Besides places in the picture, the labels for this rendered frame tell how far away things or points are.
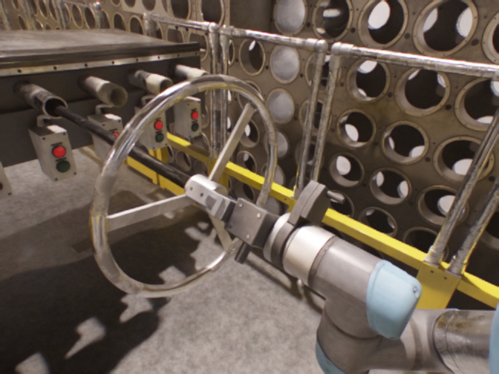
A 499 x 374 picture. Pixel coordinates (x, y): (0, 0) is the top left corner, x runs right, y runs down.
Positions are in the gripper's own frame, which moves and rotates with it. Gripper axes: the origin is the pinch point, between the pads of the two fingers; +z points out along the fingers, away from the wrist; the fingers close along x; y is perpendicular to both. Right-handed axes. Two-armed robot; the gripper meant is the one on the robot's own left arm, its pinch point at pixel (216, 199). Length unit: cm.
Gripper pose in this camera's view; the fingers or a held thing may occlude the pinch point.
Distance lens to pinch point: 54.3
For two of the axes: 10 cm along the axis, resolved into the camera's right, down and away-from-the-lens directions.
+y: -4.6, 8.9, -0.2
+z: -7.5, -3.8, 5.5
